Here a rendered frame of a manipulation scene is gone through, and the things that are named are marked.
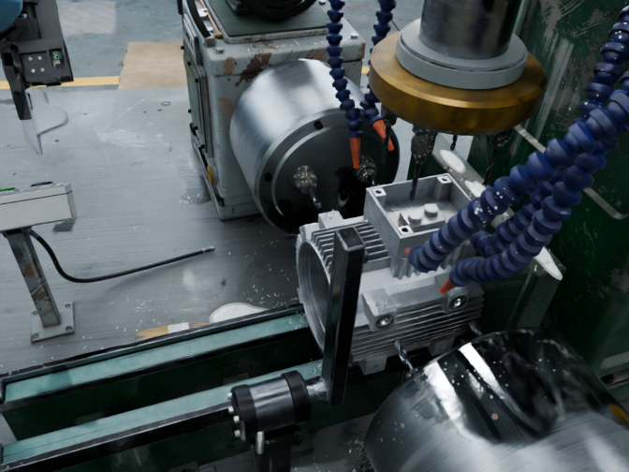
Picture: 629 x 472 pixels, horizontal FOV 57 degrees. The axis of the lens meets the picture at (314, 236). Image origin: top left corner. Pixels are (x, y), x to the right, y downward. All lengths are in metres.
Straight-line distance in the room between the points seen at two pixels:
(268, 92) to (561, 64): 0.43
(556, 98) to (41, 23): 0.70
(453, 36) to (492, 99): 0.07
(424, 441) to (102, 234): 0.85
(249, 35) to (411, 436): 0.75
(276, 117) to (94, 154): 0.67
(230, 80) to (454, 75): 0.55
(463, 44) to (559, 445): 0.36
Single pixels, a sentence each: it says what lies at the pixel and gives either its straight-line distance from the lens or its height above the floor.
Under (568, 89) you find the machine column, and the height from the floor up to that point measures 1.26.
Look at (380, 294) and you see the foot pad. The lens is 0.71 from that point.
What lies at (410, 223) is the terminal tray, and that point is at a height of 1.13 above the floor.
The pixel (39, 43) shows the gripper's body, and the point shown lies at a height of 1.24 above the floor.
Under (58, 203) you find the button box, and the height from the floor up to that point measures 1.06.
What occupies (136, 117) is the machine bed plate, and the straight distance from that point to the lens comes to 1.59.
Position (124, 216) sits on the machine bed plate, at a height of 0.80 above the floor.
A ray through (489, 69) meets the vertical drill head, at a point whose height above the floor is 1.35.
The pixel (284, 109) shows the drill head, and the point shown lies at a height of 1.15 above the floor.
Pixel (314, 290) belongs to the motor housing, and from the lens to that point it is 0.85.
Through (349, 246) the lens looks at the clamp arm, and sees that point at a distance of 0.51.
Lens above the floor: 1.59
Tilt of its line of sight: 42 degrees down
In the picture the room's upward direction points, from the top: 4 degrees clockwise
